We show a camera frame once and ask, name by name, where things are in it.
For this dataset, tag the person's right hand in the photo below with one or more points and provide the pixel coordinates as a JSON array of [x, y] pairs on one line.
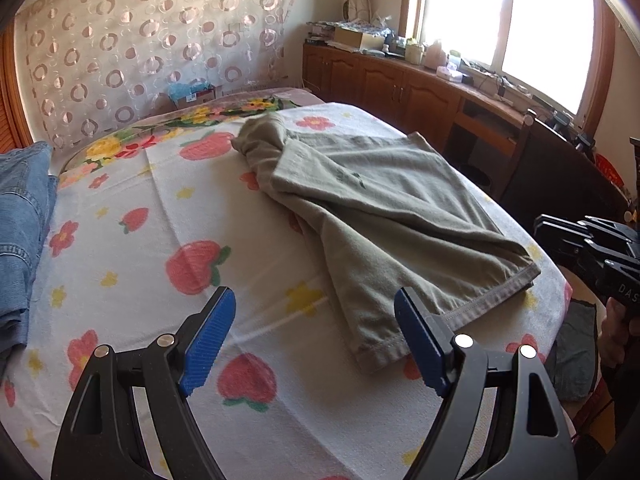
[[614, 337]]

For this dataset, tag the cardboard box with blue bag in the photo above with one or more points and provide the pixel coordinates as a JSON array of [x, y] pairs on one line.
[[192, 95]]

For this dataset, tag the circle patterned sheer curtain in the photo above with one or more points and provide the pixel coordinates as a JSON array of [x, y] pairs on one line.
[[150, 35]]

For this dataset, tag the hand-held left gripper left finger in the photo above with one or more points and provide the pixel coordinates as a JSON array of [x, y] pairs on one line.
[[209, 342]]

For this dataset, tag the blue jeans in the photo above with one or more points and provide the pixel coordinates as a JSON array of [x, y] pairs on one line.
[[25, 200]]

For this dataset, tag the window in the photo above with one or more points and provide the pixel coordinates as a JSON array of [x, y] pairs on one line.
[[500, 15]]

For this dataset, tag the dark chair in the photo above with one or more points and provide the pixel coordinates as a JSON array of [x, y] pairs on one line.
[[560, 180]]

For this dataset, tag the person's right forearm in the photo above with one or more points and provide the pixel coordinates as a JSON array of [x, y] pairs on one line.
[[622, 410]]

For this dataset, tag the wooden cabinet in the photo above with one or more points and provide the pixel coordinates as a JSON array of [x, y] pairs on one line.
[[380, 85]]

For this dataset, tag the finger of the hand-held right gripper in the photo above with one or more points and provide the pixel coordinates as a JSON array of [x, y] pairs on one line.
[[612, 255], [560, 235]]

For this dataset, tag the grey-green pants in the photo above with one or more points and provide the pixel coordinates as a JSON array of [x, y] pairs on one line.
[[380, 210]]

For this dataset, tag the stack of packets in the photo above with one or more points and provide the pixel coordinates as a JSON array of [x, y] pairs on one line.
[[320, 31]]

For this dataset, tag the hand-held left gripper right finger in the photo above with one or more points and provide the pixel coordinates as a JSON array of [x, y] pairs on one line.
[[420, 342]]

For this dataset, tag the floral pink blanket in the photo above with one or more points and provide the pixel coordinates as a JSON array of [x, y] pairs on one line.
[[125, 146]]

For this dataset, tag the strawberry print white sheet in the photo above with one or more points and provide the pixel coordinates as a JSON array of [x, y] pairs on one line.
[[150, 240]]

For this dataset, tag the dark grey cloth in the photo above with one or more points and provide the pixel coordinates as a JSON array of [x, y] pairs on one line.
[[577, 350]]

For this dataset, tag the plain cardboard box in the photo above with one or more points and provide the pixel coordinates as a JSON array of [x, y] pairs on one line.
[[357, 37]]

